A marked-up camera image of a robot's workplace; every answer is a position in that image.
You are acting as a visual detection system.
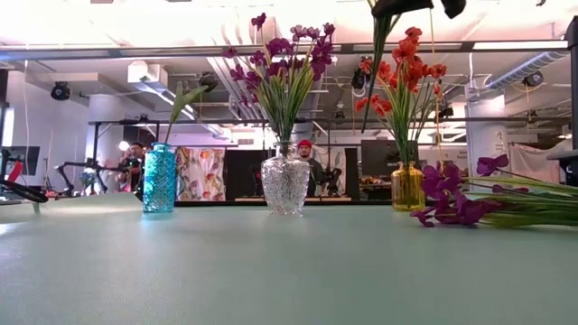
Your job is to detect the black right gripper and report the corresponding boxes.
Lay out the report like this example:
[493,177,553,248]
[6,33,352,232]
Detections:
[370,0,468,20]

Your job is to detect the black artificial tulip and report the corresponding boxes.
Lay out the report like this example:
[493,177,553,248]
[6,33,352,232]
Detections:
[163,70,219,146]

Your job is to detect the yellow glass vase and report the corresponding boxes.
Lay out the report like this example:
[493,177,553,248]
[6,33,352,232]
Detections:
[390,161,426,213]

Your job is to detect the clear cut-glass vase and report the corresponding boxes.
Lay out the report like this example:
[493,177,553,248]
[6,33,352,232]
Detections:
[260,141,312,217]

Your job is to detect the blue glass vase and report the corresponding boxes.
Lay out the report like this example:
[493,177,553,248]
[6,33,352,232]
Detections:
[142,142,177,214]

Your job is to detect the black ceiling spotlight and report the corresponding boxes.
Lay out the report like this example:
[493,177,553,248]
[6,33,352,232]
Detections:
[522,70,545,88]
[350,66,368,90]
[50,81,72,102]

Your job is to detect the black background monitor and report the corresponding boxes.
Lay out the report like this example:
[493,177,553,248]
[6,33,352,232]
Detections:
[359,138,420,178]

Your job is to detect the white pillar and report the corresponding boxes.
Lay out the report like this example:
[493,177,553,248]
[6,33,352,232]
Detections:
[466,94,514,190]

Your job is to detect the person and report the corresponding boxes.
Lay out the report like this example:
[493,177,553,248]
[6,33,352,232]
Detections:
[295,138,326,199]
[117,141,146,194]

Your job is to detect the white cloth sheet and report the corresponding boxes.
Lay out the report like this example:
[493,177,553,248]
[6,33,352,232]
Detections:
[508,143,574,185]

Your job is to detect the grey desk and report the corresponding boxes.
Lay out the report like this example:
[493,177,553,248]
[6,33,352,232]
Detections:
[545,149,578,189]

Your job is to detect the black panel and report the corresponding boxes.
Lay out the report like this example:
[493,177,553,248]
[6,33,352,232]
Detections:
[224,149,263,202]

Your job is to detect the white ceiling unit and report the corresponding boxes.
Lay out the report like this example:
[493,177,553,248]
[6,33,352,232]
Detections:
[126,60,169,85]

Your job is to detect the colourful patterned curtain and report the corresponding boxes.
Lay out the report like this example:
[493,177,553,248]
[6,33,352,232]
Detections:
[174,146,227,203]

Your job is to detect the green table mat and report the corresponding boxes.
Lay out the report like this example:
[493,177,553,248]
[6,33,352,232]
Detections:
[0,188,578,325]

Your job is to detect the ribbed silver air duct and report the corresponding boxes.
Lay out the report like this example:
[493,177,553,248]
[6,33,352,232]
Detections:
[487,51,568,87]

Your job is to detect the black upright rig post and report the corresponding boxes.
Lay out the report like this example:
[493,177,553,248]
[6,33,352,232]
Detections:
[564,15,578,150]

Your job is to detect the black metal table frame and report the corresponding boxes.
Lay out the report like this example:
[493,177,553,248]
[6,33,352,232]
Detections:
[174,200,394,209]

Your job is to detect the dark wall monitor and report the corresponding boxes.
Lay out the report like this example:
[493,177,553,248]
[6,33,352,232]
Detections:
[8,145,42,177]

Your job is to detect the black curved base cable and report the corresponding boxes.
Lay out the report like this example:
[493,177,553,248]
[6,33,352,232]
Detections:
[0,179,50,204]

